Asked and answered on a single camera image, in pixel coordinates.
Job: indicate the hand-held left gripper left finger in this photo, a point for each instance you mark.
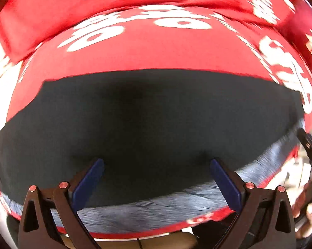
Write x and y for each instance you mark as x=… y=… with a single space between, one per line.
x=89 y=180

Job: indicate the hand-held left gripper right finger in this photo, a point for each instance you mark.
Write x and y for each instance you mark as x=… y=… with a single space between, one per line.
x=226 y=184

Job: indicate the black pants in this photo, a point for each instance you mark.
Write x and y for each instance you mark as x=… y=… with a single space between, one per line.
x=145 y=122

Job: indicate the person's right hand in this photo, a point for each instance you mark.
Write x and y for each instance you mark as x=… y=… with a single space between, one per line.
x=305 y=199

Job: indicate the cream yellow cloth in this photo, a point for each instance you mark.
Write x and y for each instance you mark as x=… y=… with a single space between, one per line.
x=1 y=96

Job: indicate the red printed sofa cover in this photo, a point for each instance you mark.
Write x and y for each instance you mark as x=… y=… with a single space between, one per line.
x=156 y=49

